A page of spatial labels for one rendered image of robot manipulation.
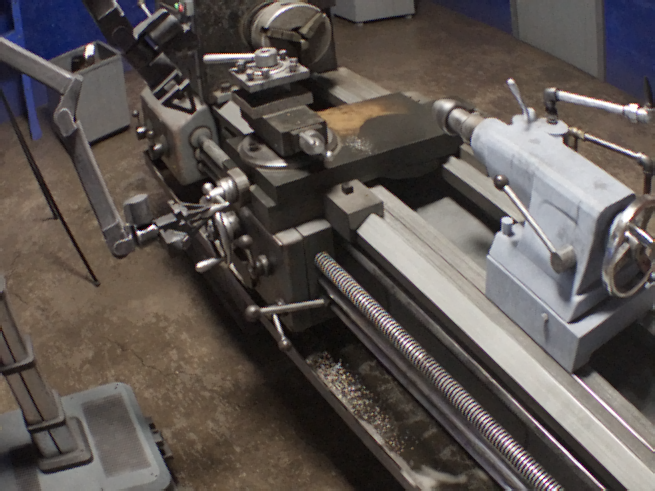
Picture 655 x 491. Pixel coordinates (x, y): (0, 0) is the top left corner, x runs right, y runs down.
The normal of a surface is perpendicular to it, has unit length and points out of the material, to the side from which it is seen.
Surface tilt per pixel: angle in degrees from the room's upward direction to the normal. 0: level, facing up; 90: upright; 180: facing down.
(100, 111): 90
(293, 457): 0
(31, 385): 90
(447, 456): 0
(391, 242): 36
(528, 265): 61
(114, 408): 0
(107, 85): 90
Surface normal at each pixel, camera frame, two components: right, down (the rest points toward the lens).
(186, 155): 0.46, 0.46
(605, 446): -0.59, -0.48
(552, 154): -0.10, -0.82
